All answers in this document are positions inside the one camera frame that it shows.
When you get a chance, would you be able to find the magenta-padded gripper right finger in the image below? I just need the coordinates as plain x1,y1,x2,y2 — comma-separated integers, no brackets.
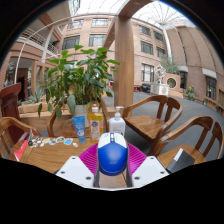
125,143,170,188

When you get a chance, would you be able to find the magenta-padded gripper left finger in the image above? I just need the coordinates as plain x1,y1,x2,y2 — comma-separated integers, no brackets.
54,143,101,188

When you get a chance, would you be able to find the blue and white computer mouse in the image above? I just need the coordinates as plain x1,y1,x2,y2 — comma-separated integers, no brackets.
97,132,129,177

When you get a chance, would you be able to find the black notebook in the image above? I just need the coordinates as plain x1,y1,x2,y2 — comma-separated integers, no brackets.
166,148,196,174

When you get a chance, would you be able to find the blue squeeze tube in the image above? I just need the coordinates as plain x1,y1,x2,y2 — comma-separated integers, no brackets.
71,115,87,144

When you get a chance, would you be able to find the wooden armchair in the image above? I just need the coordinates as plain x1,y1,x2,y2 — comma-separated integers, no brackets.
122,94,184,148
148,115,224,171
46,99,111,138
0,116,41,159

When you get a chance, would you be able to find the yellow liquid bottle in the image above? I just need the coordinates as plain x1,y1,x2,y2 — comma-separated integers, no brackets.
87,103,105,143

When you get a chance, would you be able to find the bunch of keys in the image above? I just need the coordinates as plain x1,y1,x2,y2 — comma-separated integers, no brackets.
27,129,43,148

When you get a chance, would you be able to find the white pump bottle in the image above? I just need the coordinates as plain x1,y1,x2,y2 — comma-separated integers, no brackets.
108,106,127,137

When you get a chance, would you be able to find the red flat bag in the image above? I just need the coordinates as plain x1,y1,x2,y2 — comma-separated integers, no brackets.
13,139,30,162

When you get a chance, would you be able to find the yellow flowering plant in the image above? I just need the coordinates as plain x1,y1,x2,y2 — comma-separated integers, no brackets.
186,85,198,101

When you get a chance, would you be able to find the green plant in white pot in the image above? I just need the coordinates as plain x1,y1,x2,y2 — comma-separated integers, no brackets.
37,44,121,128

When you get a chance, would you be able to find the dark red wooden lectern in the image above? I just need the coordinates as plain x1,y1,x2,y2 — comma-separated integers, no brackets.
0,82,23,144

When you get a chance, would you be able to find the white statue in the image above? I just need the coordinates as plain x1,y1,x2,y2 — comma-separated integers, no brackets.
155,63,167,84

